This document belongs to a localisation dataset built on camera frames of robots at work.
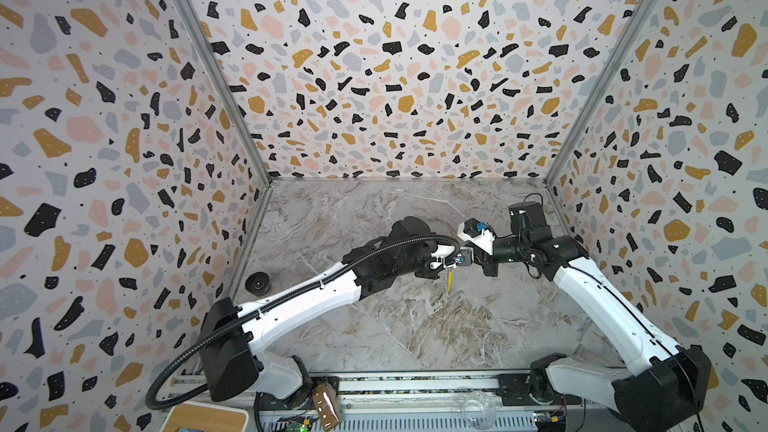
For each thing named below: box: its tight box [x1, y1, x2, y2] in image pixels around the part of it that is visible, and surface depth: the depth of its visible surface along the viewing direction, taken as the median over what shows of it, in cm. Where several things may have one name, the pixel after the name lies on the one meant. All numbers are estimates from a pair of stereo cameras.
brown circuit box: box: [312, 382, 340, 432], surface depth 69 cm
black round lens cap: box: [245, 271, 272, 297], surface depth 81 cm
